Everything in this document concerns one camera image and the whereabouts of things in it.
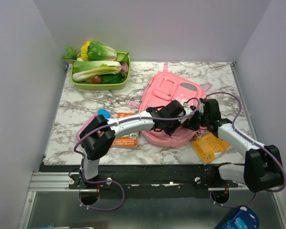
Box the pink pencil case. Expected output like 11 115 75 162
76 109 112 141

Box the orange treehouse book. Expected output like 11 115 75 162
111 112 139 148

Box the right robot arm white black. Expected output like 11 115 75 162
184 99 286 193

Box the green plastic tray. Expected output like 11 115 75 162
71 52 130 90

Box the green artificial leaf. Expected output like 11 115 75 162
61 46 78 60

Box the illustrated picture book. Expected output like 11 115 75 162
192 127 209 141

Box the brown toy mushroom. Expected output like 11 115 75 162
89 75 102 84

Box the yellow artificial flower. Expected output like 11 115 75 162
80 41 90 61

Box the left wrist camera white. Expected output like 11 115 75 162
181 103 197 119

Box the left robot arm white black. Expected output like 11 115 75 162
79 100 192 188

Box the blue pencil case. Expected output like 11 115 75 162
215 206 260 229

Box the upper toy cabbage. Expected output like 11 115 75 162
87 41 117 61

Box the purple toy vegetable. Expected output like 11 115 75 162
121 62 129 74

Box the aluminium rail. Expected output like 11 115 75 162
28 169 283 193

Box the pink student backpack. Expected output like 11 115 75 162
127 63 212 148

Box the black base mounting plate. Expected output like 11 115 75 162
39 165 248 204

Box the orange yellow booklet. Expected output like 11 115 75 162
191 131 231 165

